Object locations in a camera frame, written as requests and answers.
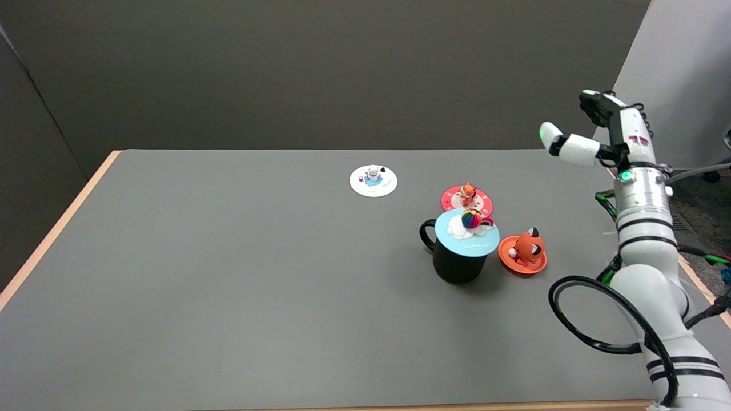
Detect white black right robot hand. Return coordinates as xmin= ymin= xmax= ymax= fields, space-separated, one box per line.
xmin=539 ymin=90 xmax=656 ymax=170

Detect blue sky cup lid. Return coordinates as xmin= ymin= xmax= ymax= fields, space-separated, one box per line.
xmin=435 ymin=208 xmax=500 ymax=257

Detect orange fox cup lid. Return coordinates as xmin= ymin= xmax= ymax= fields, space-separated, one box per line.
xmin=498 ymin=227 xmax=548 ymax=275

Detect red tiger cup lid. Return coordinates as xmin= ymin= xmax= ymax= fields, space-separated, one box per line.
xmin=441 ymin=182 xmax=493 ymax=219

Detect white cup lid with figure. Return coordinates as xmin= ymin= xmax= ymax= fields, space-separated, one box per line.
xmin=350 ymin=164 xmax=398 ymax=198

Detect office chair base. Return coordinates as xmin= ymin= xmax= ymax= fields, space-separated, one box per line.
xmin=665 ymin=128 xmax=731 ymax=184

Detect black mug teal inside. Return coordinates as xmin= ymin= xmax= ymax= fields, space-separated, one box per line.
xmin=420 ymin=219 xmax=492 ymax=284

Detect thick black cable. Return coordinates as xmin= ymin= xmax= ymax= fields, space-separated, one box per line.
xmin=548 ymin=276 xmax=680 ymax=407

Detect braided cable harness coloured wires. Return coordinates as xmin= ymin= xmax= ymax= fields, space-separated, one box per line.
xmin=595 ymin=190 xmax=731 ymax=330

